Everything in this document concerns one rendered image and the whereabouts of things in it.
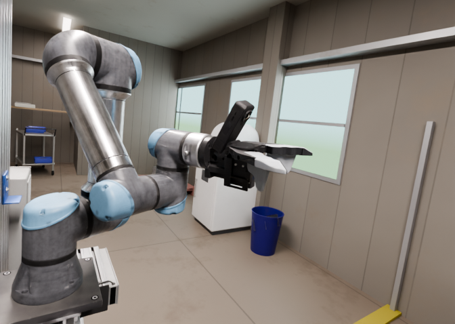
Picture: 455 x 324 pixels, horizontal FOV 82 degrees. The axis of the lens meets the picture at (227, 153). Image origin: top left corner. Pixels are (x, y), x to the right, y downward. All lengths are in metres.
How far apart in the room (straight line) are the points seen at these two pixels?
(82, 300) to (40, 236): 0.18
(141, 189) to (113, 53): 0.38
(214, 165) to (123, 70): 0.38
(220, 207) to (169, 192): 2.93
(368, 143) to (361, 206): 0.63
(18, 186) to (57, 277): 0.47
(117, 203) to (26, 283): 0.39
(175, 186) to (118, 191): 0.14
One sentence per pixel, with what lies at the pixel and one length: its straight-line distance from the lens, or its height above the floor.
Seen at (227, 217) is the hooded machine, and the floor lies 0.25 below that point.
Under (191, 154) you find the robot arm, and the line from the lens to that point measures 0.54.
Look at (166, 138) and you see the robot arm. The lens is 0.59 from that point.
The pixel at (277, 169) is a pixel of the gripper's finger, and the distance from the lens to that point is 0.41.
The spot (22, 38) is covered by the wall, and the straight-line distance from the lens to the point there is 7.99.
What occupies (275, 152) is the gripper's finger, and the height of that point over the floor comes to 1.46.
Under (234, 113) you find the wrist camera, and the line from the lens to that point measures 0.49.
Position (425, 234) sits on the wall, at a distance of 2.81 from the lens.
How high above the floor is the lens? 1.51
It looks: 7 degrees down
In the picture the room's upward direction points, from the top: 6 degrees clockwise
